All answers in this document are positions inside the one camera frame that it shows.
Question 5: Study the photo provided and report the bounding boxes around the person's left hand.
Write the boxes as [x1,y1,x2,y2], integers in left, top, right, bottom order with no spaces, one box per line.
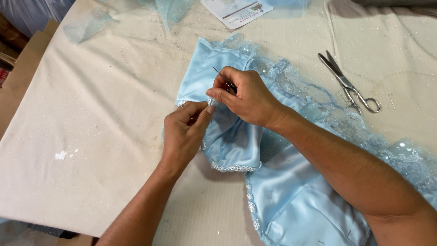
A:
[161,101,216,175]

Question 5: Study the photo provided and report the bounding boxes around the person's right hand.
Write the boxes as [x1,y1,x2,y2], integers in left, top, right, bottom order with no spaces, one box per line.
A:
[206,66,285,130]

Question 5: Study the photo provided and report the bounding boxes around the small metal thread snips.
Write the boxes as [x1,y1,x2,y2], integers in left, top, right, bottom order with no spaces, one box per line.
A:
[212,66,238,93]

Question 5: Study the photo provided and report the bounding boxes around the light blue satin dress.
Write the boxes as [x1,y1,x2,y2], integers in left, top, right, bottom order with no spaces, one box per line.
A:
[162,33,437,246]

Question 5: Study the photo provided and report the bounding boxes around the cream table cover cloth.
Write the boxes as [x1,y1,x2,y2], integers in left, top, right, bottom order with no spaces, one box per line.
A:
[0,0,437,246]

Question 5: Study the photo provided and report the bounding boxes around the printed white paper sheet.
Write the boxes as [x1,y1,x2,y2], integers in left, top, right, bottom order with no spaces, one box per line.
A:
[200,0,274,30]

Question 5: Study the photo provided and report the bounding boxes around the silver metal scissors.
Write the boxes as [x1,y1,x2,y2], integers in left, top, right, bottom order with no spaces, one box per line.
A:
[318,50,381,116]

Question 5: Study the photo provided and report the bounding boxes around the light blue tulle fabric piece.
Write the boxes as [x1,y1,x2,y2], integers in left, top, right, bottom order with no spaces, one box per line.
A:
[137,0,197,33]

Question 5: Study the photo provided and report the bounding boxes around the white crumb bits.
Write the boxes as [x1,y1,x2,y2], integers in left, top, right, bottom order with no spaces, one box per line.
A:
[54,149,79,161]

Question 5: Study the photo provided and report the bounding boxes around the light blue glitter tulle scrap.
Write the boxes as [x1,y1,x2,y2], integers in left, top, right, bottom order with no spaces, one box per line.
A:
[63,8,120,44]

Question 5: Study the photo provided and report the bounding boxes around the brown cardboard sheet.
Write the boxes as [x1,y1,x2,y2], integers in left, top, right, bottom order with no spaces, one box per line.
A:
[0,19,60,139]

